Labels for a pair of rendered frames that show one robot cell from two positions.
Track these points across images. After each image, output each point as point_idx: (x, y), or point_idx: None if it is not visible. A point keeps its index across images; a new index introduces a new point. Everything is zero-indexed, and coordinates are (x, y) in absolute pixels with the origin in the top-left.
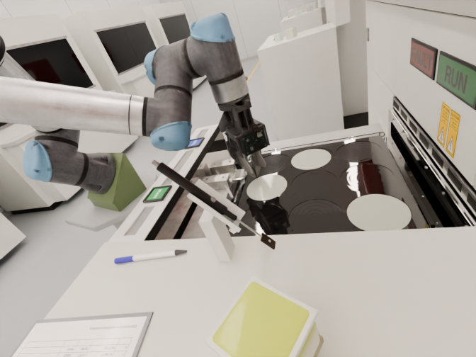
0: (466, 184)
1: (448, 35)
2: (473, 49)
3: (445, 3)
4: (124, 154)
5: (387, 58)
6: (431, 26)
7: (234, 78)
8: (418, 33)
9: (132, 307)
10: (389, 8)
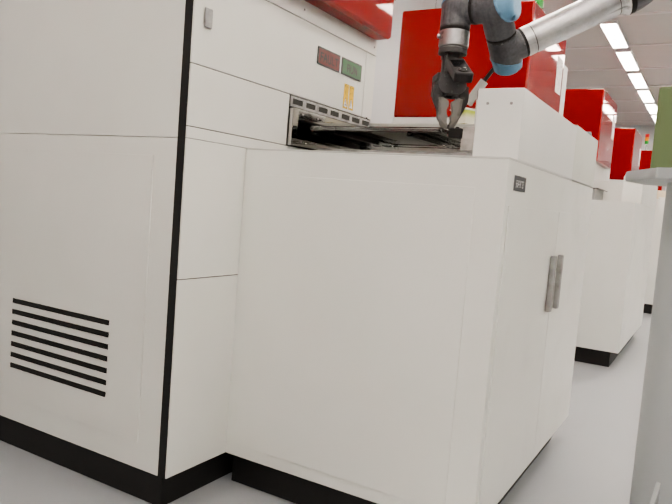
0: (360, 117)
1: (345, 49)
2: (356, 57)
3: (342, 34)
4: (659, 89)
5: (276, 58)
6: (334, 42)
7: (447, 33)
8: (324, 44)
9: None
10: (281, 11)
